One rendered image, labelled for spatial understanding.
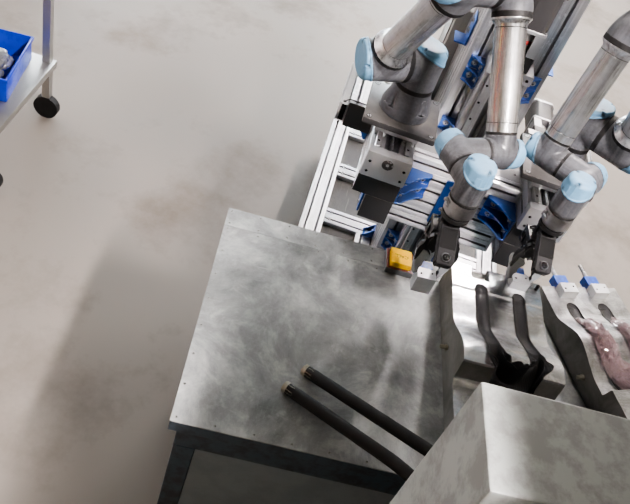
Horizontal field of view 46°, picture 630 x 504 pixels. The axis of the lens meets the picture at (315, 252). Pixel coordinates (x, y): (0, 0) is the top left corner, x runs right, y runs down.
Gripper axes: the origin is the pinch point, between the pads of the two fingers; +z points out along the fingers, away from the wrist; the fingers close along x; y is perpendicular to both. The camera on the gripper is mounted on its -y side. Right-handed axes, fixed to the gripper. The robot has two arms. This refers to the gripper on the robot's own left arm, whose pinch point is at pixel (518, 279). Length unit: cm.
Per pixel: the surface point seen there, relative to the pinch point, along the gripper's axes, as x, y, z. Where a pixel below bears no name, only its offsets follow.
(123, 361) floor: 103, 6, 91
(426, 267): 28.6, -9.3, -3.9
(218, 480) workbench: 67, -58, 36
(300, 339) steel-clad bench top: 56, -31, 11
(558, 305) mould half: -14.4, -0.4, 5.0
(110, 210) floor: 129, 77, 90
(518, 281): 0.9, -2.0, -1.2
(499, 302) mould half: 5.6, -8.7, 1.9
